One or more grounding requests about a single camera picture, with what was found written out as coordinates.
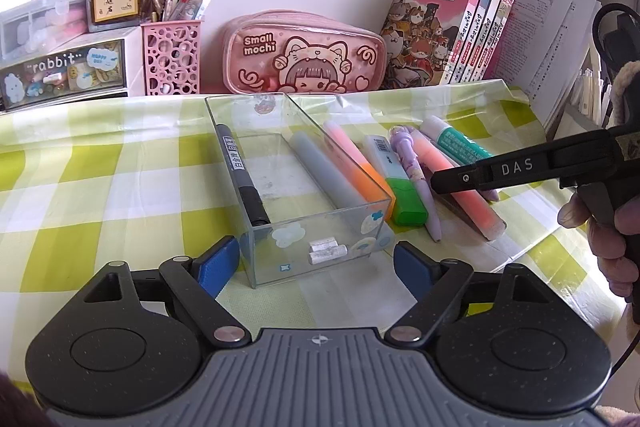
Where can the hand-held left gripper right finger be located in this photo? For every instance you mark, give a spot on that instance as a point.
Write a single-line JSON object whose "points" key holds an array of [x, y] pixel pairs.
{"points": [[412, 264]]}

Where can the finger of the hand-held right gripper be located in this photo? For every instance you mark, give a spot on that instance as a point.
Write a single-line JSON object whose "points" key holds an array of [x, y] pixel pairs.
{"points": [[510, 168]]}

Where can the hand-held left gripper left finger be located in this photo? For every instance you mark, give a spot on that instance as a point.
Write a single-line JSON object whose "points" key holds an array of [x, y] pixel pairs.
{"points": [[220, 264]]}

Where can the teal correction pen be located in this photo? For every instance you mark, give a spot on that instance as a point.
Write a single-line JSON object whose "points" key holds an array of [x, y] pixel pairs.
{"points": [[460, 147]]}

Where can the coral pink highlighter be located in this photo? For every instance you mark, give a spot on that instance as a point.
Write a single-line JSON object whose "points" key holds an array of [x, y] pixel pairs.
{"points": [[475, 212]]}

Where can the highlighter with green cap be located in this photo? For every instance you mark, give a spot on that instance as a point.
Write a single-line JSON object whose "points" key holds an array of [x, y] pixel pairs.
{"points": [[410, 202]]}

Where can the purple pen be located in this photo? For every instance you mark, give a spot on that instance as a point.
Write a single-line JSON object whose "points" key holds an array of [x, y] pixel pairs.
{"points": [[417, 172]]}

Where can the clear plastic box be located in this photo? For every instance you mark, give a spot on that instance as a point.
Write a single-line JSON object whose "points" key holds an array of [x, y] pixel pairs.
{"points": [[272, 157]]}

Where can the pink highlighter with orange cap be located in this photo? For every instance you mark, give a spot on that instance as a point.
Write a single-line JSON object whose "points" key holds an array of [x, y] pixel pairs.
{"points": [[350, 152]]}

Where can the person's right hand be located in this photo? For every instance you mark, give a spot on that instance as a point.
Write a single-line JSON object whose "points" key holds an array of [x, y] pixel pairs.
{"points": [[617, 267]]}

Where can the white booklets stack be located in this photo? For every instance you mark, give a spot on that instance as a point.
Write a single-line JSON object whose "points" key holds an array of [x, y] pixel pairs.
{"points": [[592, 97]]}

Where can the silver staples strip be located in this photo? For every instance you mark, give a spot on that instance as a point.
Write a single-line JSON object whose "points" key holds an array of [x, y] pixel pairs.
{"points": [[327, 251]]}

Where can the black marker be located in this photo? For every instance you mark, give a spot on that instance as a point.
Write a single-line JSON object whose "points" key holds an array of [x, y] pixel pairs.
{"points": [[235, 162]]}

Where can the grey marker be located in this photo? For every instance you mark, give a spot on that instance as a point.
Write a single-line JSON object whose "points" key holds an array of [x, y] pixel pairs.
{"points": [[320, 167]]}

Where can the printed paper stack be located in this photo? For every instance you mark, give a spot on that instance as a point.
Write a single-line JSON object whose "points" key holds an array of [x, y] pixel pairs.
{"points": [[545, 37]]}

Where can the pink pen holder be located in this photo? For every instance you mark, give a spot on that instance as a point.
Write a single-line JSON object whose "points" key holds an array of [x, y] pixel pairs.
{"points": [[172, 57]]}

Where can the pink pencil case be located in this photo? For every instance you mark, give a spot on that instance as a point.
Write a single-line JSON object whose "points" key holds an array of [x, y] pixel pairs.
{"points": [[300, 52]]}

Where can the white drawer unit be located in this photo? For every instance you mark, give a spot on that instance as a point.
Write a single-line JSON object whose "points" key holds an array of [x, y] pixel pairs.
{"points": [[75, 72]]}

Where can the clear storage box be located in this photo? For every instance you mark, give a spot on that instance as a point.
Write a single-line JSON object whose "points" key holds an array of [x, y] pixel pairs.
{"points": [[45, 22]]}

